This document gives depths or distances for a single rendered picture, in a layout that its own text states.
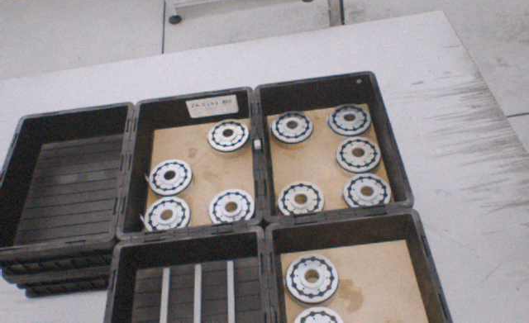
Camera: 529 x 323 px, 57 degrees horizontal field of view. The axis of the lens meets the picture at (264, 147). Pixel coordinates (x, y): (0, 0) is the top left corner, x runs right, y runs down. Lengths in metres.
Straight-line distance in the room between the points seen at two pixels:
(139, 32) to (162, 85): 1.54
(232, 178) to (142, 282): 0.31
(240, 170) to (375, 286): 0.41
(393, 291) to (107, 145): 0.79
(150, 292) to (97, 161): 0.41
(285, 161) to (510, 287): 0.57
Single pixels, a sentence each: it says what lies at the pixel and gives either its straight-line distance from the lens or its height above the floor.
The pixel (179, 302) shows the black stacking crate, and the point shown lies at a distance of 1.05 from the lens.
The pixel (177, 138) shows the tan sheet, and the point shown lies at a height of 0.83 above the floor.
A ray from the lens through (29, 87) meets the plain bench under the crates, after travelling 1.87.
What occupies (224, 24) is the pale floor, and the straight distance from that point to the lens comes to 3.05.
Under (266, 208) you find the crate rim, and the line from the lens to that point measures 0.99.
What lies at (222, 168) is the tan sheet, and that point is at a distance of 1.19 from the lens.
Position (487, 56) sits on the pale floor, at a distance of 2.81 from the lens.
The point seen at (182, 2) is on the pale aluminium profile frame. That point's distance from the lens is 3.08.
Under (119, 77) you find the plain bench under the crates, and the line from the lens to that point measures 1.74.
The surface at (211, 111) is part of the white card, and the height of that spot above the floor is 0.87.
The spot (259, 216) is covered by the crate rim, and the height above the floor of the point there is 0.93.
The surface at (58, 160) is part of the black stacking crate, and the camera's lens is 1.38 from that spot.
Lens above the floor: 1.76
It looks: 50 degrees down
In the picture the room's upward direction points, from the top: 10 degrees counter-clockwise
